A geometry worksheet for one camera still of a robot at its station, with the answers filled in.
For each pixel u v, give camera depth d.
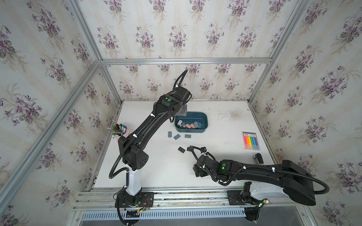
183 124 1.03
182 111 0.73
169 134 0.99
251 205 0.73
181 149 0.91
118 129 0.90
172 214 0.76
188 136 0.98
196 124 1.01
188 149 0.91
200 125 1.02
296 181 0.42
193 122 1.03
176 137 0.98
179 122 1.03
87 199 0.75
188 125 1.04
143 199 0.72
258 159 0.84
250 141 0.95
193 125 1.03
